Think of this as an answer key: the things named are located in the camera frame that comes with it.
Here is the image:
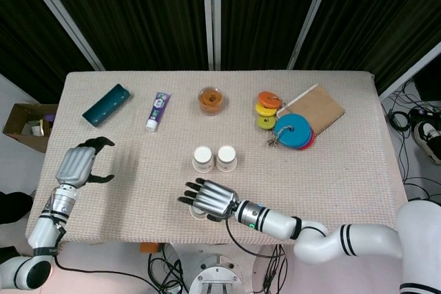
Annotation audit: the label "red disc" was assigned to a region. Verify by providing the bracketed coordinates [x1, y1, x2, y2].
[296, 127, 316, 151]

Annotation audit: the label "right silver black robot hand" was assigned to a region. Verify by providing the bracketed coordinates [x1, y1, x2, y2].
[176, 178, 241, 224]

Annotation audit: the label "white partition frame bar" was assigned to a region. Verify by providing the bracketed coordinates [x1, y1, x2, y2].
[15, 0, 105, 72]
[201, 0, 222, 71]
[287, 0, 341, 70]
[378, 41, 441, 100]

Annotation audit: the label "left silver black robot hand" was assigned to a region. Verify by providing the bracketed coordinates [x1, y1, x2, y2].
[54, 136, 116, 190]

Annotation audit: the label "green disc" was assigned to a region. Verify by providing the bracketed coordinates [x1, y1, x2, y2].
[256, 115, 276, 131]

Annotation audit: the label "open cardboard box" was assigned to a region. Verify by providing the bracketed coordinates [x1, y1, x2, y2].
[2, 103, 59, 154]

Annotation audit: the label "black white sneaker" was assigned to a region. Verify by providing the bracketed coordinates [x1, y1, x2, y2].
[413, 120, 441, 166]

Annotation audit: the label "kraft spiral notebook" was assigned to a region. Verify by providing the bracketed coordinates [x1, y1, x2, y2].
[276, 83, 346, 136]

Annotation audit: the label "black soft object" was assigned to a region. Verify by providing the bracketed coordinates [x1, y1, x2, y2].
[0, 191, 34, 227]

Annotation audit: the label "orange disc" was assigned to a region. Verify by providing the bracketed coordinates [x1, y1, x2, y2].
[258, 91, 283, 109]

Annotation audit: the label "blue disc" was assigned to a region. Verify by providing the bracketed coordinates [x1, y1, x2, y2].
[274, 113, 312, 149]

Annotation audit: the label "twine string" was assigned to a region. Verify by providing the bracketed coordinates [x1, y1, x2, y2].
[265, 125, 296, 147]

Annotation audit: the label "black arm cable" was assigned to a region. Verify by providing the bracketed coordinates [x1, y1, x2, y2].
[225, 206, 323, 259]
[46, 218, 163, 290]

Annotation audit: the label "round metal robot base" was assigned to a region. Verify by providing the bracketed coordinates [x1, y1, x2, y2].
[188, 252, 243, 294]

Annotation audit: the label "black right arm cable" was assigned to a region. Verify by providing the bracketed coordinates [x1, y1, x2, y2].
[225, 206, 323, 259]

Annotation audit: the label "white paper cup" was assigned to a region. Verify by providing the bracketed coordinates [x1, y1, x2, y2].
[214, 145, 238, 174]
[191, 146, 216, 173]
[189, 205, 209, 220]

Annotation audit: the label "clear jar with brown contents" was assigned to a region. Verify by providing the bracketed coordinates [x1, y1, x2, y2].
[198, 86, 224, 116]

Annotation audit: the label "orange block under table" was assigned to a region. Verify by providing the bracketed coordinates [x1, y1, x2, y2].
[139, 242, 163, 254]

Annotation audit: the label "black cables with adapter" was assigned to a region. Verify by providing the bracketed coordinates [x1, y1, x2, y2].
[387, 78, 441, 205]

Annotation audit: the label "beige woven tablecloth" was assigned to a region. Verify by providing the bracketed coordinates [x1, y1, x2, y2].
[25, 71, 416, 249]

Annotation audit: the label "yellow disc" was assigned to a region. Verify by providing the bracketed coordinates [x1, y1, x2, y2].
[254, 101, 278, 118]

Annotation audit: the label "black floor cable bundle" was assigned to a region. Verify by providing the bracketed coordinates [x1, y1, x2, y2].
[147, 242, 189, 294]

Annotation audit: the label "teal curved case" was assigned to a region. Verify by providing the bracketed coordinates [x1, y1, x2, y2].
[81, 83, 131, 127]

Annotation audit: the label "purple white toothpaste tube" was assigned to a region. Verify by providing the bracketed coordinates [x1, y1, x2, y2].
[145, 92, 172, 132]

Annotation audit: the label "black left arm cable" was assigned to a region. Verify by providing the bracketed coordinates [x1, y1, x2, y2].
[46, 218, 163, 290]

